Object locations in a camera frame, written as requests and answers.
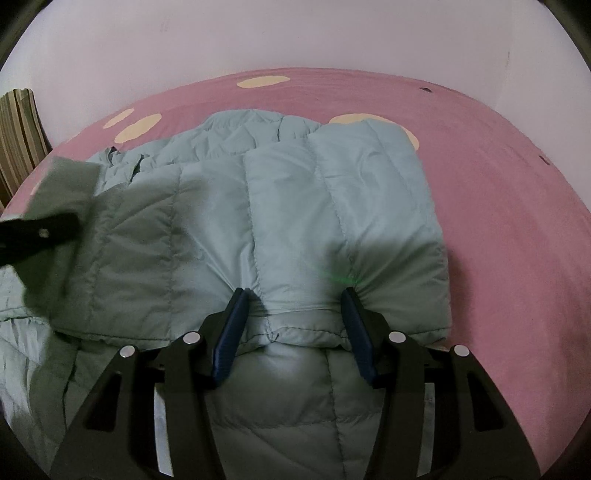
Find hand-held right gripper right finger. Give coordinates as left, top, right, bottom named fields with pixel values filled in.
left=341, top=286, right=542, bottom=480

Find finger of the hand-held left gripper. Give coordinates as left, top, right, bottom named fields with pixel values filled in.
left=0, top=210, right=82, bottom=269

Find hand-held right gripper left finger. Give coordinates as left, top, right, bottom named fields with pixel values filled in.
left=46, top=287, right=254, bottom=480

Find light blue puffer jacket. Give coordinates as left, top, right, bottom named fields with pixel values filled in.
left=0, top=108, right=451, bottom=480

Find striped cushion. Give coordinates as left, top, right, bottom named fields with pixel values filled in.
left=0, top=88, right=51, bottom=201

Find pink dotted bed sheet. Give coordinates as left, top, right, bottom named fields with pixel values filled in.
left=0, top=67, right=591, bottom=480

